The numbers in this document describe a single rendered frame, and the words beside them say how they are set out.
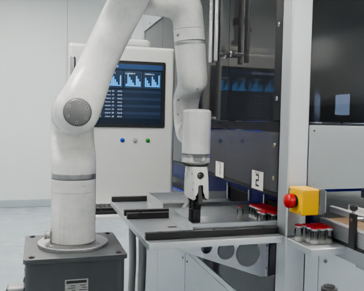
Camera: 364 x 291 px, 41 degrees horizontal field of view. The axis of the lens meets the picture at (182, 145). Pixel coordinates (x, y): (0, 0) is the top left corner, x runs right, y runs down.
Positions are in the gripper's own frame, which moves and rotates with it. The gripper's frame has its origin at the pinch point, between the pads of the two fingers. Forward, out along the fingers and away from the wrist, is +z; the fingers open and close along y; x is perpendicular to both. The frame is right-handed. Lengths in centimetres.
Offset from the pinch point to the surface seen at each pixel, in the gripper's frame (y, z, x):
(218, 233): -8.1, 3.7, -4.5
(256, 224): -6.0, 2.0, -17.3
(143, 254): 99, 39, -6
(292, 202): -20.0, -6.8, -20.9
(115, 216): 66, 13, 13
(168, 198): 54, 4, -6
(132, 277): 99, 51, -1
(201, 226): -6.0, 1.8, -0.3
